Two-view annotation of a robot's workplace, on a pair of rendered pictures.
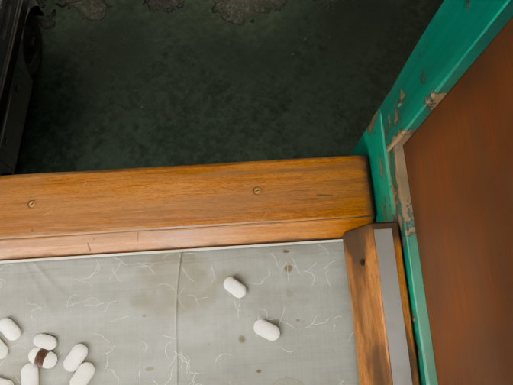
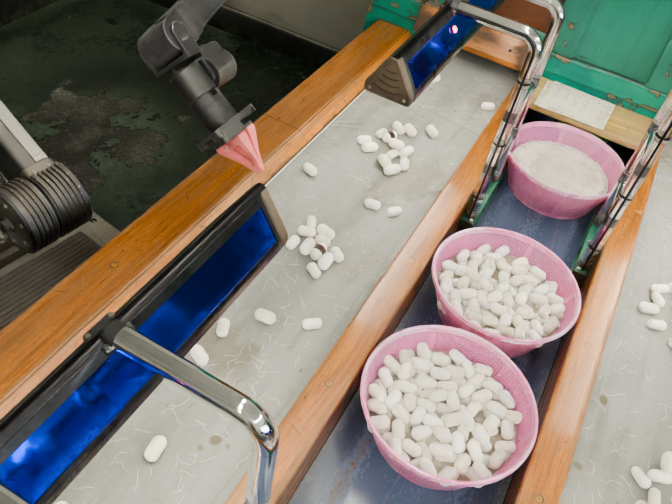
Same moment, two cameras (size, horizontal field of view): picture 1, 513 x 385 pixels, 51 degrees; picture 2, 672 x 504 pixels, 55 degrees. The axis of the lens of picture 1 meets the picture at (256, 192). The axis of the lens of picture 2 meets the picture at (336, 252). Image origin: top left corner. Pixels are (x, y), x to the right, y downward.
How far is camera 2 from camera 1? 145 cm
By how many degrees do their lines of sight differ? 39
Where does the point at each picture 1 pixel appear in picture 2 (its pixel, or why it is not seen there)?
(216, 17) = (136, 169)
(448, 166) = not seen: outside the picture
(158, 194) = (340, 67)
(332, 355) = (459, 73)
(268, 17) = (167, 148)
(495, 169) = not seen: outside the picture
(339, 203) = (394, 33)
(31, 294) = (350, 130)
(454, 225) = not seen: outside the picture
